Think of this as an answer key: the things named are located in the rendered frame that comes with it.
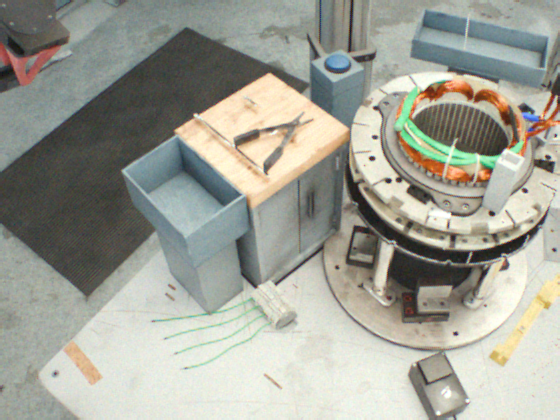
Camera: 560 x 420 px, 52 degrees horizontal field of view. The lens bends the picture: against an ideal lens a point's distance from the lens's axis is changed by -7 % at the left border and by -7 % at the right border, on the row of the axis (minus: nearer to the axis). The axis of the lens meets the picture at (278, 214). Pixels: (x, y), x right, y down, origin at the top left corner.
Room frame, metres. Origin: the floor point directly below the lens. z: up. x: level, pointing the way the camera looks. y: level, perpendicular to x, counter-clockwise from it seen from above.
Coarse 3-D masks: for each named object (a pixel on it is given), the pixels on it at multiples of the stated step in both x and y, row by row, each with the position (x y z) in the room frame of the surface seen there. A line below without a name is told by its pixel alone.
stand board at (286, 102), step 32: (256, 96) 0.74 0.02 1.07; (288, 96) 0.74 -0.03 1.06; (192, 128) 0.68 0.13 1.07; (224, 128) 0.67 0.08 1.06; (256, 128) 0.67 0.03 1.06; (320, 128) 0.66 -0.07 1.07; (224, 160) 0.61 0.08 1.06; (256, 160) 0.60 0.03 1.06; (288, 160) 0.60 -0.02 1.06; (256, 192) 0.54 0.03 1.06
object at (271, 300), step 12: (264, 288) 0.52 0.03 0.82; (276, 288) 0.53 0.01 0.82; (252, 300) 0.51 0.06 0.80; (264, 300) 0.50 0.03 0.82; (276, 300) 0.50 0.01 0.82; (264, 312) 0.48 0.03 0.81; (276, 312) 0.48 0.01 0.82; (288, 312) 0.48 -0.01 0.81; (276, 324) 0.46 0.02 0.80; (288, 324) 0.47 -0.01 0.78
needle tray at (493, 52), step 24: (432, 24) 0.97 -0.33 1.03; (456, 24) 0.95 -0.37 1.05; (480, 24) 0.93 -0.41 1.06; (432, 48) 0.87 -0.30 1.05; (456, 48) 0.85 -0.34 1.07; (480, 48) 0.90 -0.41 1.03; (504, 48) 0.90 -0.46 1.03; (528, 48) 0.89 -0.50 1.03; (456, 72) 0.86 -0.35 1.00; (480, 72) 0.83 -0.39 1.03; (504, 72) 0.81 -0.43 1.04; (528, 72) 0.79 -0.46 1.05
